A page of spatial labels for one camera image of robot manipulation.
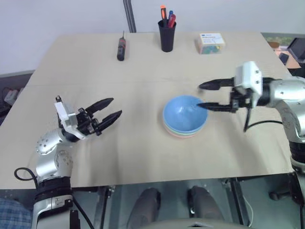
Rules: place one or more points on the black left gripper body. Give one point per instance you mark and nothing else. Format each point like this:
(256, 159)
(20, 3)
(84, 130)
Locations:
(85, 121)

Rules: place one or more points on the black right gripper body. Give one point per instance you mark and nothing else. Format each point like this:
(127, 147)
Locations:
(238, 99)

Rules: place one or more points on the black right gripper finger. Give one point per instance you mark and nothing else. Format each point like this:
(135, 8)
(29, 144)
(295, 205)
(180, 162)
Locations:
(214, 106)
(214, 84)

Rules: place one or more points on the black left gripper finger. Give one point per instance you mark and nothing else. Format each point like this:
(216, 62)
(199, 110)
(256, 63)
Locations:
(110, 119)
(101, 103)

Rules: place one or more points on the blue bowl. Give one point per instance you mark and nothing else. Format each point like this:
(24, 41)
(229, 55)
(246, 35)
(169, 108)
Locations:
(184, 112)

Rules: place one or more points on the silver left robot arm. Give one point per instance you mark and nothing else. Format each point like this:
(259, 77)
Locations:
(47, 152)

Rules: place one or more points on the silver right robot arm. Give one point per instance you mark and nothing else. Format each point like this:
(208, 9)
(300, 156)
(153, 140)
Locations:
(288, 105)

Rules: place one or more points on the pink bowl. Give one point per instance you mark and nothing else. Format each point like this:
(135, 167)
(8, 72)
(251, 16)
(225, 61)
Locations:
(183, 136)

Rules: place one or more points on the green bowl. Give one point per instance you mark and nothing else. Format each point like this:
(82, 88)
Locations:
(172, 132)

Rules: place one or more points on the clear box of coloured pins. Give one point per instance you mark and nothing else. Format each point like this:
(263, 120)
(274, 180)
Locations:
(209, 44)

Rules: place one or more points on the black and red screwdriver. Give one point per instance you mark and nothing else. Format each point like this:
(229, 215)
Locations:
(122, 48)

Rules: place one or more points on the small black device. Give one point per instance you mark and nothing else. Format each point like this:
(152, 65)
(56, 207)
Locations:
(284, 58)

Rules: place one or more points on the black pen cup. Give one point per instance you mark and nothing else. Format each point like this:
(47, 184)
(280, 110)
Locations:
(167, 38)

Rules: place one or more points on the black laptop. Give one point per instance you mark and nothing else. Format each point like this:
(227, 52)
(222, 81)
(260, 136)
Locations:
(297, 48)

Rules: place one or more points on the white power strip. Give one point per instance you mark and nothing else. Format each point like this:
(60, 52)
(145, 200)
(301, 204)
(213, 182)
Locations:
(12, 95)

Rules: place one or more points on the blue pen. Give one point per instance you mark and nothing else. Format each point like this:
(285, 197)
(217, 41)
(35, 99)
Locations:
(170, 14)

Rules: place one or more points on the grey metal pole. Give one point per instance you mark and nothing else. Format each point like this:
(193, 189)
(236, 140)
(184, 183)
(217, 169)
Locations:
(129, 16)

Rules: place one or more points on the dark rounded shape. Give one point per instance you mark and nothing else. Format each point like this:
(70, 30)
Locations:
(203, 202)

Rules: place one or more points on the blue plaid cloth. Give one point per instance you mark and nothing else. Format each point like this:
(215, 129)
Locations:
(14, 212)

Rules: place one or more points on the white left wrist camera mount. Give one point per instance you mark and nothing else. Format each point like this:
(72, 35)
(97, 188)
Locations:
(68, 119)

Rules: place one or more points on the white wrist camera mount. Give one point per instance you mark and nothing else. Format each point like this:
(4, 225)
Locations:
(68, 119)
(249, 78)

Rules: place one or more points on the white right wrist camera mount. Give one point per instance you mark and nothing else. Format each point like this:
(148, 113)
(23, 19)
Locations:
(249, 78)

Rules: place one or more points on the black table leg frame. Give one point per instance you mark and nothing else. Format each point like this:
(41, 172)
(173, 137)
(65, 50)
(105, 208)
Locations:
(102, 205)
(236, 200)

